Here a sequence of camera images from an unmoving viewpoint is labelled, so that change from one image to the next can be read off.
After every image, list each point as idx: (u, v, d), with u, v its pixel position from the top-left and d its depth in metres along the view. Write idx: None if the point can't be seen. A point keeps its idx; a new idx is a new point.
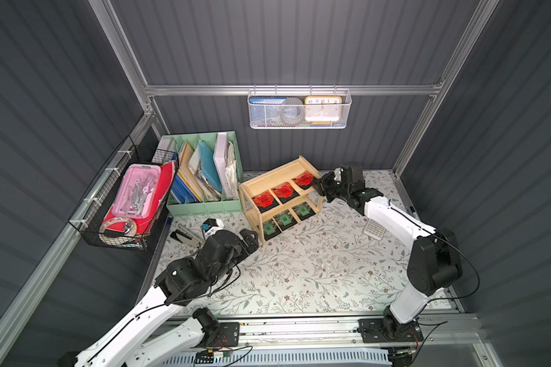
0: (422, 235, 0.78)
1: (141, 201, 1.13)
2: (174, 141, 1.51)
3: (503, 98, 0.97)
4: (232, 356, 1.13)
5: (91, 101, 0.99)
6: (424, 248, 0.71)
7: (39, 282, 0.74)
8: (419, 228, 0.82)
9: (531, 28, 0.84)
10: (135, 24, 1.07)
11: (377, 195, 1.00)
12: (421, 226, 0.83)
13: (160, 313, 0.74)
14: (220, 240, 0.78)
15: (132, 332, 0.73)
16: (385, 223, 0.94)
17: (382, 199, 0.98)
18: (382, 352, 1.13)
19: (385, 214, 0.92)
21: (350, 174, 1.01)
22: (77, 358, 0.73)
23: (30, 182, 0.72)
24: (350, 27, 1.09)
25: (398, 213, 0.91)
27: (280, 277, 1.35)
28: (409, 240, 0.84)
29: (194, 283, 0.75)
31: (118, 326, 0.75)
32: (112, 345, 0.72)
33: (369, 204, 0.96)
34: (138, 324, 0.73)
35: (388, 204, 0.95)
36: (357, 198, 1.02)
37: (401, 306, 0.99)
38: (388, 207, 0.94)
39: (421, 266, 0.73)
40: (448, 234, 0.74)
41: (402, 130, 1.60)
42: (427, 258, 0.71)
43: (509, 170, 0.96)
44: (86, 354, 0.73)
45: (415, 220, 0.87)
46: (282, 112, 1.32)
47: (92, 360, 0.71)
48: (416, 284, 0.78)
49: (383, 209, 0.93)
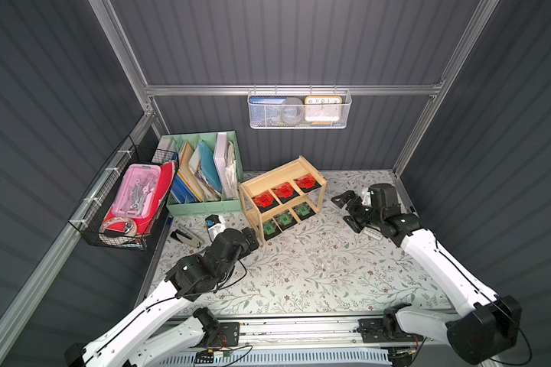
0: (481, 305, 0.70)
1: (141, 201, 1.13)
2: (174, 141, 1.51)
3: (503, 99, 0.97)
4: (232, 356, 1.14)
5: (91, 101, 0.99)
6: (482, 320, 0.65)
7: (40, 281, 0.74)
8: (477, 292, 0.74)
9: (532, 28, 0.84)
10: (135, 23, 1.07)
11: (418, 227, 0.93)
12: (478, 288, 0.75)
13: (171, 306, 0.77)
14: (228, 237, 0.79)
15: (144, 323, 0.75)
16: (427, 266, 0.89)
17: (426, 235, 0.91)
18: (383, 352, 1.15)
19: (428, 258, 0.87)
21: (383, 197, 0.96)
22: (84, 349, 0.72)
23: (30, 181, 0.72)
24: (350, 27, 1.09)
25: (445, 260, 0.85)
27: (280, 277, 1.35)
28: (458, 300, 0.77)
29: (204, 277, 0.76)
31: (128, 318, 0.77)
32: (122, 336, 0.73)
33: (410, 239, 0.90)
34: (148, 316, 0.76)
35: (435, 247, 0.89)
36: (392, 225, 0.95)
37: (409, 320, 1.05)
38: (433, 250, 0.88)
39: (471, 336, 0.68)
40: (512, 305, 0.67)
41: (402, 131, 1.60)
42: (483, 330, 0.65)
43: (510, 170, 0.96)
44: (95, 345, 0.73)
45: (470, 277, 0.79)
46: (282, 112, 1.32)
47: (102, 350, 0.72)
48: (458, 347, 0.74)
49: (426, 251, 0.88)
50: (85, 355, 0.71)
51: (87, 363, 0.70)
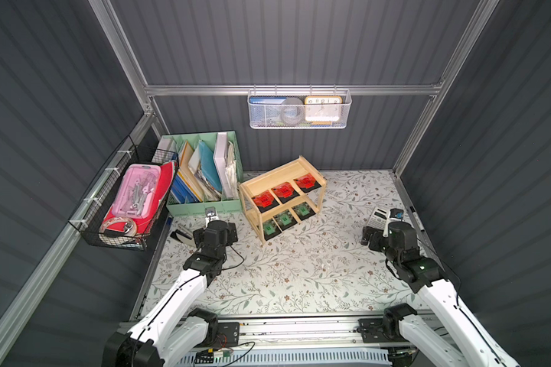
0: None
1: (141, 201, 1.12)
2: (174, 141, 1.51)
3: (502, 99, 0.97)
4: (231, 356, 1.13)
5: (91, 101, 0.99)
6: None
7: (40, 282, 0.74)
8: (498, 361, 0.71)
9: (532, 28, 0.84)
10: (135, 24, 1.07)
11: (438, 277, 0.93)
12: (500, 358, 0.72)
13: (197, 282, 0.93)
14: (214, 228, 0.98)
15: (180, 298, 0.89)
16: (444, 319, 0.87)
17: (447, 290, 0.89)
18: (382, 352, 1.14)
19: (446, 312, 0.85)
21: (402, 238, 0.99)
22: (132, 331, 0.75)
23: (30, 181, 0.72)
24: (350, 27, 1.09)
25: (467, 319, 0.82)
27: (280, 277, 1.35)
28: (476, 364, 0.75)
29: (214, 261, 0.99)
31: (164, 300, 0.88)
32: (165, 311, 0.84)
33: (429, 290, 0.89)
34: (182, 293, 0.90)
35: (456, 303, 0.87)
36: (411, 271, 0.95)
37: (415, 336, 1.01)
38: (453, 305, 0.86)
39: None
40: None
41: (402, 131, 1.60)
42: None
43: (509, 170, 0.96)
44: (140, 324, 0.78)
45: (492, 342, 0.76)
46: (282, 112, 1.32)
47: (151, 324, 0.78)
48: None
49: (445, 305, 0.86)
50: (134, 333, 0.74)
51: (140, 336, 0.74)
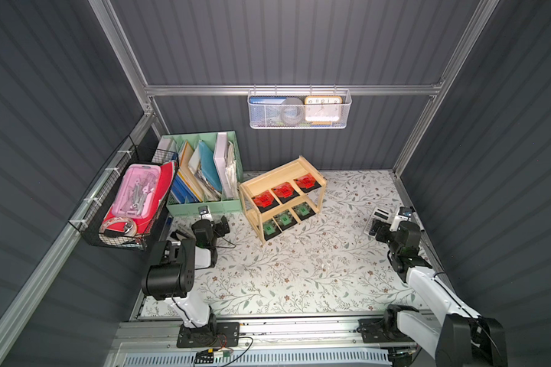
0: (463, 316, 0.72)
1: (141, 201, 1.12)
2: (174, 141, 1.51)
3: (503, 99, 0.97)
4: (231, 356, 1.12)
5: (91, 101, 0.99)
6: (457, 326, 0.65)
7: (39, 283, 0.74)
8: (459, 306, 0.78)
9: (531, 29, 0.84)
10: (135, 24, 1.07)
11: (425, 267, 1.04)
12: (462, 306, 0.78)
13: (207, 256, 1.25)
14: (204, 226, 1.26)
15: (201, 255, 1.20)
16: (425, 294, 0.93)
17: (427, 271, 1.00)
18: (383, 351, 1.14)
19: (423, 282, 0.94)
21: (406, 235, 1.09)
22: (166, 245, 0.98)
23: (30, 181, 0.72)
24: (350, 27, 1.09)
25: (440, 287, 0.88)
27: (280, 277, 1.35)
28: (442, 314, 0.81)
29: (210, 251, 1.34)
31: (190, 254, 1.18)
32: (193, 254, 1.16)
33: (412, 270, 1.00)
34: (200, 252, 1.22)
35: (432, 276, 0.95)
36: (402, 263, 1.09)
37: (407, 323, 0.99)
38: (430, 278, 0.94)
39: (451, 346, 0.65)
40: (494, 326, 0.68)
41: (402, 131, 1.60)
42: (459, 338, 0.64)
43: (510, 170, 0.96)
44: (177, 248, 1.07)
45: (460, 299, 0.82)
46: (282, 112, 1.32)
47: None
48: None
49: (424, 277, 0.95)
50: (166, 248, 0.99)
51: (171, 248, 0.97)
